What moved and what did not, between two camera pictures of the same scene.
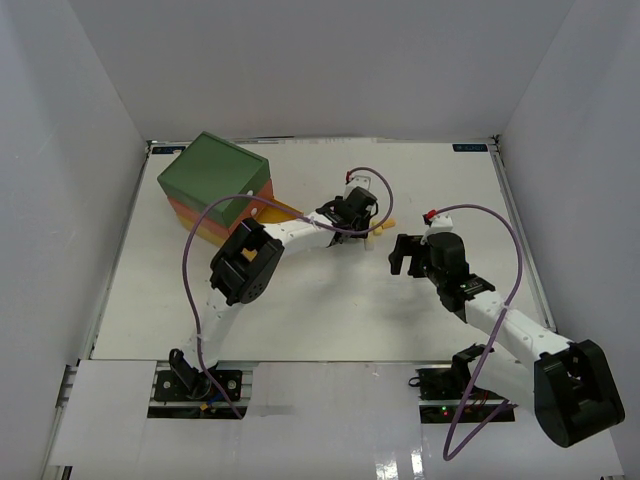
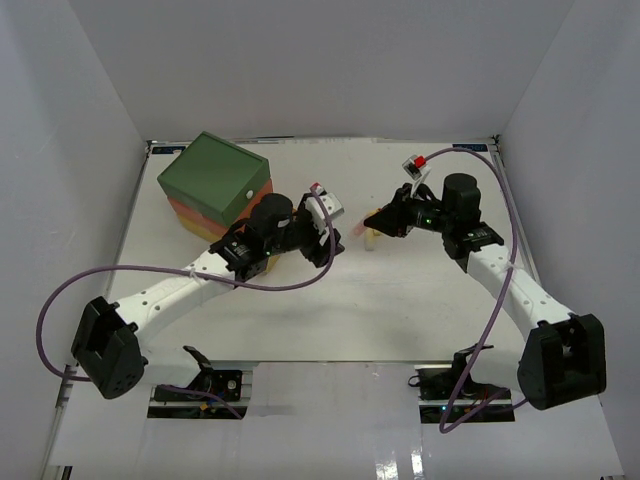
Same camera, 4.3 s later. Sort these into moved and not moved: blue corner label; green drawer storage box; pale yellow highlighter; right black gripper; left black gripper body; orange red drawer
Moved: right black gripper; left black gripper body
Not moved: orange red drawer; green drawer storage box; pale yellow highlighter; blue corner label
